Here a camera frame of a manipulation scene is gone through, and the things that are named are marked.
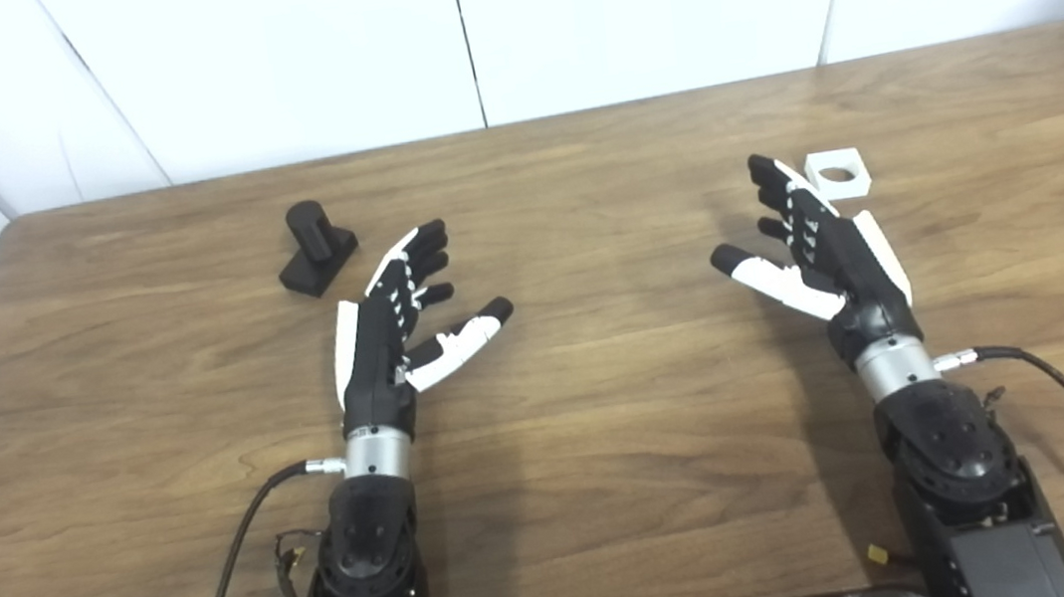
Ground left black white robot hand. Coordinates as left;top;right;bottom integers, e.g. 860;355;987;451
318;211;529;449

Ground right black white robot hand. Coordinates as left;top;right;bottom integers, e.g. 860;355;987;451
699;137;928;386

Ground white square piece with hole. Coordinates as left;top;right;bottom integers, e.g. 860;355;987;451
802;145;874;205

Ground black peg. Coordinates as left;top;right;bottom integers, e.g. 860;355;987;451
270;195;365;301

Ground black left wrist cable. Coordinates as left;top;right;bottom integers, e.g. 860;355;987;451
160;454;363;597

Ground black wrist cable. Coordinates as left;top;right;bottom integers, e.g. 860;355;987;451
932;336;1064;597
160;454;363;597

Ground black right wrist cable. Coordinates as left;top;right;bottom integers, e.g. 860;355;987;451
932;336;1064;597

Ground thin left wrist wires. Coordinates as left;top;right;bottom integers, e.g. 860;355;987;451
271;528;328;597

